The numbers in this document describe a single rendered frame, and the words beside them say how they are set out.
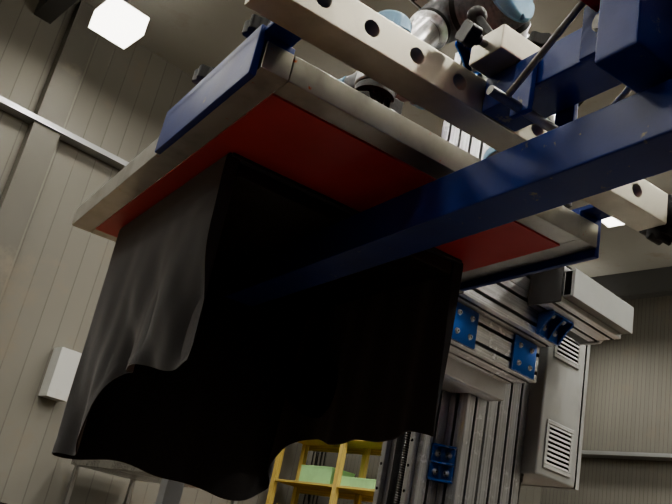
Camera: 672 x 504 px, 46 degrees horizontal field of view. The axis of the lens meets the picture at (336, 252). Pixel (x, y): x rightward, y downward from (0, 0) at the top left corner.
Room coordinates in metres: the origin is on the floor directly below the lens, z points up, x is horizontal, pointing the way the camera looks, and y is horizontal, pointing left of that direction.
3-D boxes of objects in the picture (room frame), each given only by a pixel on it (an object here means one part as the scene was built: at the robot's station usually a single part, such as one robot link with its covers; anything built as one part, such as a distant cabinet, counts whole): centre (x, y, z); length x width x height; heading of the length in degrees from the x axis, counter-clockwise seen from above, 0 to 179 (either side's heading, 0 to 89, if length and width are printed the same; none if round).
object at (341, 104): (1.28, 0.07, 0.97); 0.79 x 0.58 x 0.04; 29
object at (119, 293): (1.22, 0.28, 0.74); 0.46 x 0.04 x 0.42; 29
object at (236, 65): (0.93, 0.19, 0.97); 0.30 x 0.05 x 0.07; 29
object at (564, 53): (0.79, -0.21, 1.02); 0.17 x 0.06 x 0.05; 29
